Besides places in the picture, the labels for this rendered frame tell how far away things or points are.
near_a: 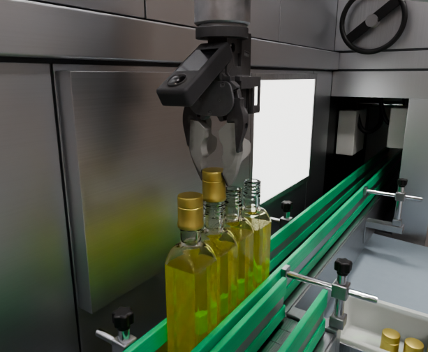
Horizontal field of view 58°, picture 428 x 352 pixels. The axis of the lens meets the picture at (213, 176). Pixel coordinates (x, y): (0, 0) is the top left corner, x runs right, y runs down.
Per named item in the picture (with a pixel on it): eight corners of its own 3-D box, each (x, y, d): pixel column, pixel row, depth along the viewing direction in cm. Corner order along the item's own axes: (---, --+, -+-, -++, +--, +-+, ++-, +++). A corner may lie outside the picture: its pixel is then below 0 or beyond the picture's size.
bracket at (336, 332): (291, 335, 76) (293, 304, 74) (339, 353, 71) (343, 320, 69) (284, 345, 73) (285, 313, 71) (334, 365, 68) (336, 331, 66)
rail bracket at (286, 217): (268, 243, 103) (270, 195, 100) (292, 249, 100) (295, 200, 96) (262, 248, 100) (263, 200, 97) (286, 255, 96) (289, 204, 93)
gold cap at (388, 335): (399, 349, 78) (402, 331, 77) (396, 360, 76) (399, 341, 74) (380, 343, 80) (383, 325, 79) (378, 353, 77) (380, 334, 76)
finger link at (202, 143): (222, 175, 61) (230, 117, 57) (200, 184, 56) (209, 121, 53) (206, 170, 62) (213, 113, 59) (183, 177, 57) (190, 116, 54)
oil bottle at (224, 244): (209, 335, 66) (209, 218, 61) (237, 347, 63) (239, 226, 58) (189, 354, 62) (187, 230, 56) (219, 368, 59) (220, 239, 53)
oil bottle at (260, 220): (243, 303, 75) (245, 200, 70) (269, 313, 72) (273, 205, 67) (227, 317, 71) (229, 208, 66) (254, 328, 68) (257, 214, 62)
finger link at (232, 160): (261, 178, 57) (254, 116, 55) (242, 188, 52) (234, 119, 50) (243, 178, 59) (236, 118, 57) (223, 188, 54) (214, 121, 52)
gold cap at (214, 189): (210, 193, 58) (210, 165, 57) (230, 197, 56) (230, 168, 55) (197, 200, 55) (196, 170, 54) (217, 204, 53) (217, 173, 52)
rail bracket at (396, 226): (360, 237, 130) (367, 172, 124) (415, 248, 121) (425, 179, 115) (357, 242, 126) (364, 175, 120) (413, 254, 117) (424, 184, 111)
